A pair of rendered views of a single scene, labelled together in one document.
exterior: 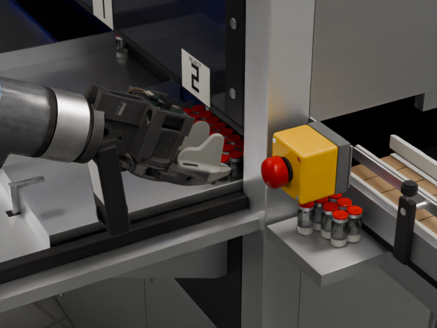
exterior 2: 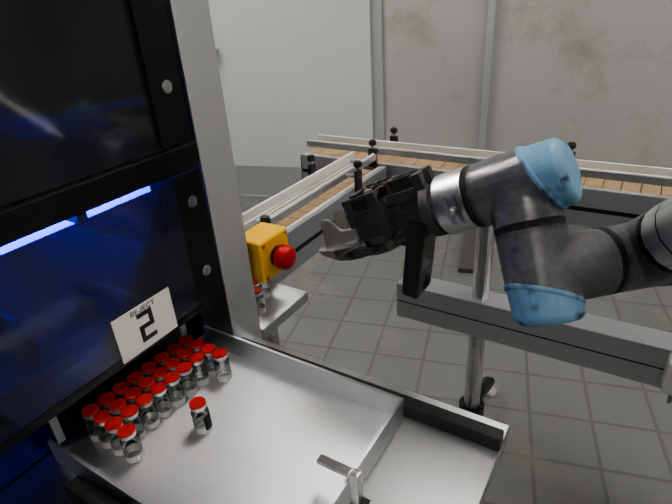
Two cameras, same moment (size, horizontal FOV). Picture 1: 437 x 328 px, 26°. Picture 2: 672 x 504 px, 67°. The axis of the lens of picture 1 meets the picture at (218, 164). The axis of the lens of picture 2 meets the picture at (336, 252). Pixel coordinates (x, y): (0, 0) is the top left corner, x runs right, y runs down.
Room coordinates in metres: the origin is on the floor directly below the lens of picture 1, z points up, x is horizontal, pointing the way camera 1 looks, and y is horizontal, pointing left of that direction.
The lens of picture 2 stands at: (1.28, 0.60, 1.37)
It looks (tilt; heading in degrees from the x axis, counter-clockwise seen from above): 28 degrees down; 242
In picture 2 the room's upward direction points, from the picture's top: 4 degrees counter-clockwise
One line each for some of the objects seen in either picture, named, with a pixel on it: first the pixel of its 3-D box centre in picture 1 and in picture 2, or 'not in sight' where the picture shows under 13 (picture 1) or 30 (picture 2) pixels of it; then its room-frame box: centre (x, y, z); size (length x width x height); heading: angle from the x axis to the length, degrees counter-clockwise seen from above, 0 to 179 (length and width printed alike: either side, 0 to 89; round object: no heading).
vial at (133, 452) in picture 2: not in sight; (130, 443); (1.30, 0.09, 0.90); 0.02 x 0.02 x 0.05
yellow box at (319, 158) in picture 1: (308, 162); (259, 251); (1.05, -0.11, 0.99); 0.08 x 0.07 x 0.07; 119
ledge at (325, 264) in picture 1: (336, 241); (256, 304); (1.05, -0.16, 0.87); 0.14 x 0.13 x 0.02; 119
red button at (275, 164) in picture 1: (278, 171); (282, 256); (1.02, -0.08, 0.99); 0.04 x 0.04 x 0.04; 29
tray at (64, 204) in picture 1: (130, 170); (231, 429); (1.19, 0.13, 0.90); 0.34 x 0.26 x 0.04; 119
